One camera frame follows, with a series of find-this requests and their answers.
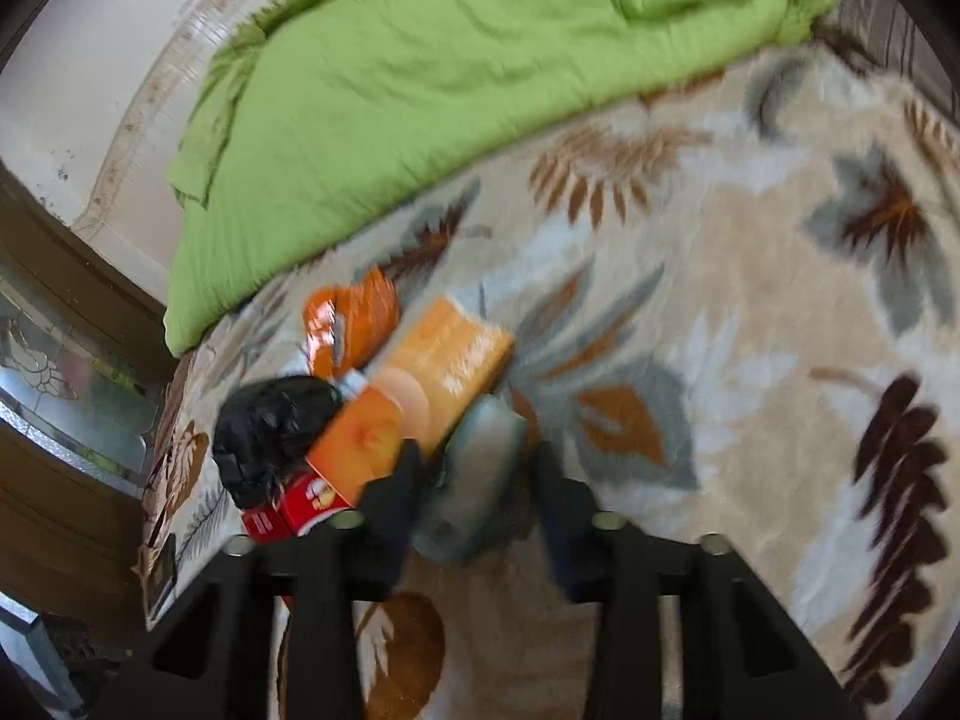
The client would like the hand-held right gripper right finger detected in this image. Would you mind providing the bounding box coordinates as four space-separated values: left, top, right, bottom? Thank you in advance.
527 441 865 720

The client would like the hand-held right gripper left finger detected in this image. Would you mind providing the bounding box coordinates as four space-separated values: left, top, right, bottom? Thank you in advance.
94 436 428 720

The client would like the white sock with green rim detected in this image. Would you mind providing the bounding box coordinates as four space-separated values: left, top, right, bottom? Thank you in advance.
412 394 530 563

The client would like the red cardboard box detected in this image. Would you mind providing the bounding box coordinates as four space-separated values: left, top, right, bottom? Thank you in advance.
241 471 361 545

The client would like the black plastic bag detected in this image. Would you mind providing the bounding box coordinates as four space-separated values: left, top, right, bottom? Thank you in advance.
212 375 344 509

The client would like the orange cardboard box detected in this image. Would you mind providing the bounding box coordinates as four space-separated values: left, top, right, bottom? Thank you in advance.
306 296 517 511

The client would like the orange snack packet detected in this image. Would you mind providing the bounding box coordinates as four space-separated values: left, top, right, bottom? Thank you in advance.
302 268 401 380

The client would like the dark flat rectangular object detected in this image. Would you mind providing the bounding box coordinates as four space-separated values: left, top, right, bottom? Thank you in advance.
146 532 179 616

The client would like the wooden wardrobe with glass panel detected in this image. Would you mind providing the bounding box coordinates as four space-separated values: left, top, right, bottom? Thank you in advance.
0 165 175 661

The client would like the green quilt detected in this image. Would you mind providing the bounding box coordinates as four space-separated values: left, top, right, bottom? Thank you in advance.
163 0 842 358

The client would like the brown striped pillow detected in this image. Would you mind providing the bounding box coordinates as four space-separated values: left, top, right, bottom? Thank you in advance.
817 0 953 113

